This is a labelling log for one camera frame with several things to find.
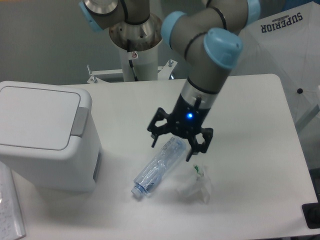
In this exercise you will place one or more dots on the white push-lid trash can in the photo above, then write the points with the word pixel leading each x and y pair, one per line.
pixel 48 135

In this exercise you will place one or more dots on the black device at edge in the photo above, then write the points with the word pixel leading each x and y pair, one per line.
pixel 311 212

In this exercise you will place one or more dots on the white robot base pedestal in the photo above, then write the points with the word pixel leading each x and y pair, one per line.
pixel 138 48

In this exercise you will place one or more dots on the white umbrella with lettering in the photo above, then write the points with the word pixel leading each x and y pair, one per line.
pixel 286 44

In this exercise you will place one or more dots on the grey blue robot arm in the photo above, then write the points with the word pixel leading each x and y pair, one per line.
pixel 207 40

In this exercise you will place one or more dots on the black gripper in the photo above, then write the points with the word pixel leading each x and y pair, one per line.
pixel 188 120

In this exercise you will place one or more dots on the clear plastic water bottle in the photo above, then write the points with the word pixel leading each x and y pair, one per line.
pixel 152 174

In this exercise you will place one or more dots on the crumpled white tissue paper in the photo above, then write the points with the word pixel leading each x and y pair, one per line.
pixel 196 185

